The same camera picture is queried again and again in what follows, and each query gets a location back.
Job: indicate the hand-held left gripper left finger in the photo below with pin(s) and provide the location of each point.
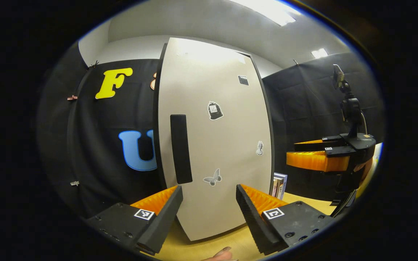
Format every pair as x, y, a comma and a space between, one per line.
163, 221

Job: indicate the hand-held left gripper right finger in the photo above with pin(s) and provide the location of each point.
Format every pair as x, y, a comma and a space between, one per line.
252, 221

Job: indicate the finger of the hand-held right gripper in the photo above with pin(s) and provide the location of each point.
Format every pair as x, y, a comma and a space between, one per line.
308, 147
339, 151

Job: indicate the beige cabinet door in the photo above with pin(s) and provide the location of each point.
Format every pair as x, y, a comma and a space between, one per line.
223, 145

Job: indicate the dark grey cabinet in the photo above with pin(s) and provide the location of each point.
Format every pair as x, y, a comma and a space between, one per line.
156, 119

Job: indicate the paperback book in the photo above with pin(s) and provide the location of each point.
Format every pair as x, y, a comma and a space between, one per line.
284, 185
279, 186
275, 186

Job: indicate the small ceiling light panel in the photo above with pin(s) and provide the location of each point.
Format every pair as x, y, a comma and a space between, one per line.
319, 53

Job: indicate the black backdrop clip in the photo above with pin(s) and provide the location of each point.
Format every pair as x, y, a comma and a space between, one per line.
93, 64
295, 61

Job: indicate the black backdrop cloth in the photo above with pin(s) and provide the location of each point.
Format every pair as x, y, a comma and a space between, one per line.
96, 145

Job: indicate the large ceiling light panel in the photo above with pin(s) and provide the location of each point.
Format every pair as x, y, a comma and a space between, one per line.
270, 12

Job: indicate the copper backdrop clip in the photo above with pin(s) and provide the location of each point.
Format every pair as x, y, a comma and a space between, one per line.
72, 98

